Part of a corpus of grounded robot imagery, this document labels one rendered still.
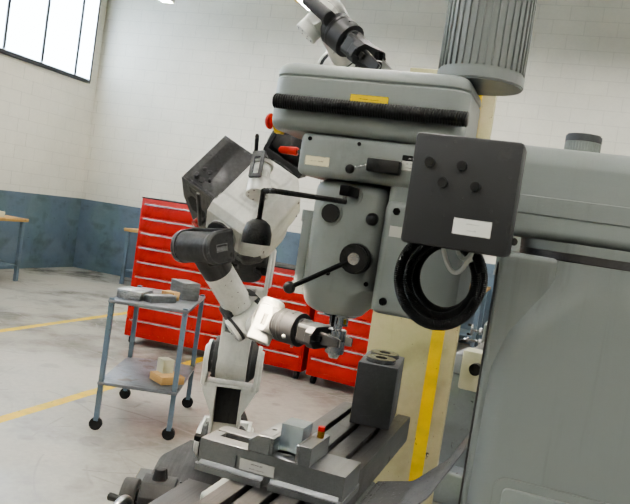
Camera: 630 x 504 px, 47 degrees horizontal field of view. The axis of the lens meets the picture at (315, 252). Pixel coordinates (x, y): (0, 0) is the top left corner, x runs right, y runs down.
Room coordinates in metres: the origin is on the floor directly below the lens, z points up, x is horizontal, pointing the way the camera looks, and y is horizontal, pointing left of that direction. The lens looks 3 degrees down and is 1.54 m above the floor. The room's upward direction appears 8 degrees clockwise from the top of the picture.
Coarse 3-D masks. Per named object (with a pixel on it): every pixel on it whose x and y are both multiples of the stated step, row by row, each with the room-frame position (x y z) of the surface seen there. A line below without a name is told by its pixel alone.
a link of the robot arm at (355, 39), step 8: (336, 24) 1.84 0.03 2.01; (344, 24) 1.83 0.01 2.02; (352, 24) 1.83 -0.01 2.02; (328, 32) 1.85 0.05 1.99; (336, 32) 1.83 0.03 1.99; (344, 32) 1.83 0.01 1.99; (352, 32) 1.84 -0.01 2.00; (360, 32) 1.86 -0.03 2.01; (328, 40) 1.86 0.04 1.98; (336, 40) 1.83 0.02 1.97; (344, 40) 1.82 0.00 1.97; (352, 40) 1.80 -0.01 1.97; (360, 40) 1.78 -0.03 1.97; (336, 48) 1.85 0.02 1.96; (344, 48) 1.81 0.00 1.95; (352, 48) 1.78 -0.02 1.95; (360, 48) 1.78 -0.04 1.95; (368, 48) 1.79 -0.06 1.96; (376, 48) 1.82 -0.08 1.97; (344, 56) 1.88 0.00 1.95; (352, 56) 1.78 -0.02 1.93; (384, 56) 1.85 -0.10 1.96; (360, 64) 1.82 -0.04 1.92
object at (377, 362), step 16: (368, 352) 2.33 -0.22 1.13; (384, 352) 2.32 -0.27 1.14; (368, 368) 2.15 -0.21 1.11; (384, 368) 2.15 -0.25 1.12; (400, 368) 2.23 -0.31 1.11; (368, 384) 2.15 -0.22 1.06; (384, 384) 2.14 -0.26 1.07; (400, 384) 2.35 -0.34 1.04; (368, 400) 2.15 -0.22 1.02; (384, 400) 2.14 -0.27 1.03; (352, 416) 2.16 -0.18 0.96; (368, 416) 2.15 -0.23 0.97; (384, 416) 2.14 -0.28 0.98
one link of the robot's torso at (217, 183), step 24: (216, 144) 2.20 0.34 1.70; (192, 168) 2.15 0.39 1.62; (216, 168) 2.16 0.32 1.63; (240, 168) 2.16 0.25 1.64; (192, 192) 2.16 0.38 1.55; (216, 192) 2.11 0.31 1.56; (240, 192) 2.12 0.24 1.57; (192, 216) 2.29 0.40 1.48; (216, 216) 2.10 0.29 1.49; (240, 216) 2.08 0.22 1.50; (264, 216) 2.10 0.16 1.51; (288, 216) 2.19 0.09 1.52; (240, 240) 2.10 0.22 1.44
